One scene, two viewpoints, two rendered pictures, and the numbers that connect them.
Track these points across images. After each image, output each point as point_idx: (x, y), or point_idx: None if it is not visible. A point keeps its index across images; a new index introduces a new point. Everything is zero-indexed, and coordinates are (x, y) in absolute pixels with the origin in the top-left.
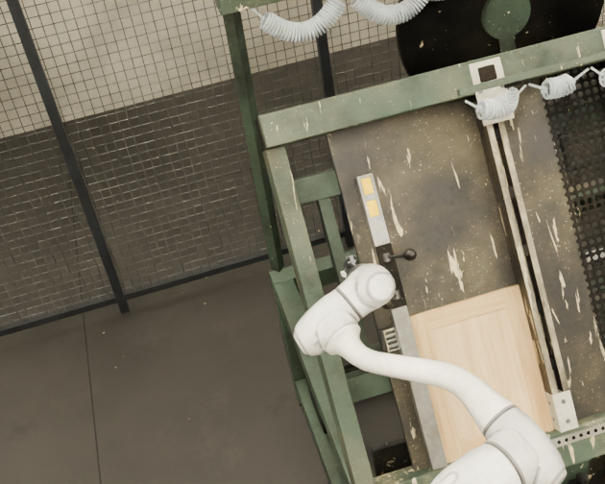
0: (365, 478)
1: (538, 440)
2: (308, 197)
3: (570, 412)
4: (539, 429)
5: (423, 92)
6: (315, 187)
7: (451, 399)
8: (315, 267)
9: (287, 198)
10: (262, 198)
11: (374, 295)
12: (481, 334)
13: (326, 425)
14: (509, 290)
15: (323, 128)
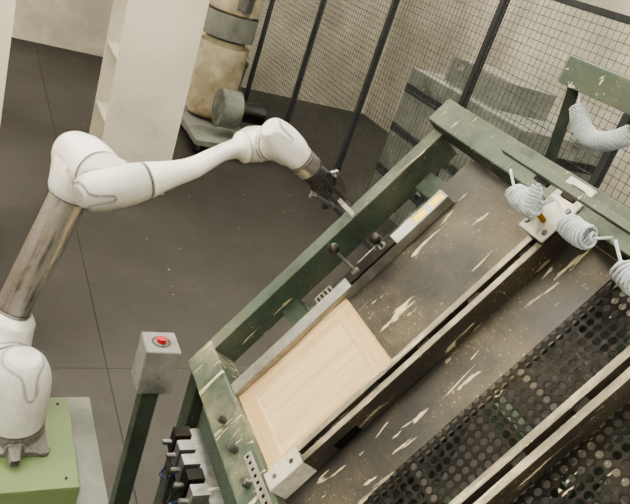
0: (221, 336)
1: (110, 171)
2: (423, 188)
3: (282, 474)
4: (122, 177)
5: (524, 167)
6: (432, 187)
7: (288, 371)
8: (361, 209)
9: (404, 162)
10: None
11: (262, 126)
12: (345, 364)
13: None
14: None
15: (457, 133)
